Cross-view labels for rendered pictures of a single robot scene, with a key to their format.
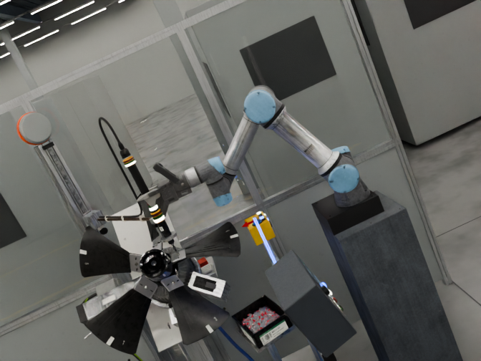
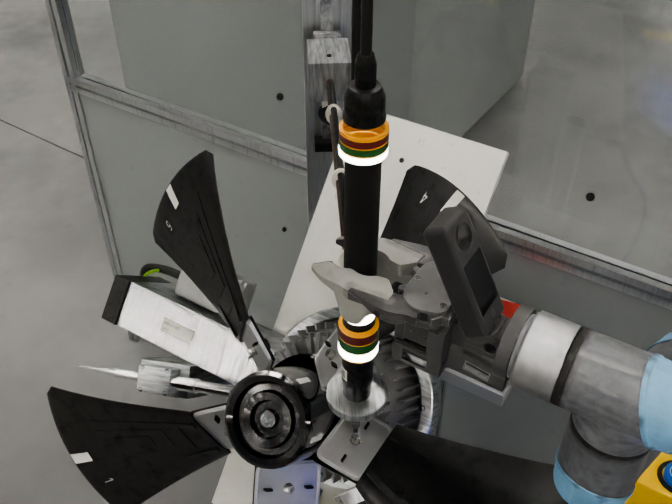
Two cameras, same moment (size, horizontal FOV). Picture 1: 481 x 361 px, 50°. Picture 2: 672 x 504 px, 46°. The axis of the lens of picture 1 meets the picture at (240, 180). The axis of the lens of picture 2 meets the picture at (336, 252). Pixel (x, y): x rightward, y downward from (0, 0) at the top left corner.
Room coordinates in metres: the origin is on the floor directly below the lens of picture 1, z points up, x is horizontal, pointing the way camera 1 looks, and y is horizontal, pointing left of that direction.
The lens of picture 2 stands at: (1.50, 0.06, 2.00)
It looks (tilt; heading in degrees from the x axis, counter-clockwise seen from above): 41 degrees down; 34
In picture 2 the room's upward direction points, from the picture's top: straight up
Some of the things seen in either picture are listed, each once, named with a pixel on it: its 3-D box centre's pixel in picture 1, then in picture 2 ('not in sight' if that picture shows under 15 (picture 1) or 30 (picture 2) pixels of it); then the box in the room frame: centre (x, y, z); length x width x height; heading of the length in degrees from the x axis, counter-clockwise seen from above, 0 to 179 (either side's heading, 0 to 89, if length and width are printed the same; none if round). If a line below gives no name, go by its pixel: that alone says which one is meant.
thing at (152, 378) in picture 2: not in sight; (158, 379); (1.99, 0.71, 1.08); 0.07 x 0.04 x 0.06; 103
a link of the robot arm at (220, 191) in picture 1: (220, 190); (610, 445); (2.02, 0.09, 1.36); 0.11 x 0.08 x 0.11; 167
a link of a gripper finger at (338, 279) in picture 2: (149, 200); (350, 299); (1.97, 0.36, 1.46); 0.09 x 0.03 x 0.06; 102
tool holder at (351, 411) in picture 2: (162, 228); (356, 363); (2.00, 0.37, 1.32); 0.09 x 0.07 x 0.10; 37
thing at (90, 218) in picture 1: (94, 219); (328, 67); (2.49, 0.74, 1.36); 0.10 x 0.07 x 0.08; 37
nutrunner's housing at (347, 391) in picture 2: (146, 194); (360, 266); (1.99, 0.36, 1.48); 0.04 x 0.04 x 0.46
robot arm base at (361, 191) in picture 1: (348, 188); not in sight; (2.03, -0.40, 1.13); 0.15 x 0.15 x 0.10
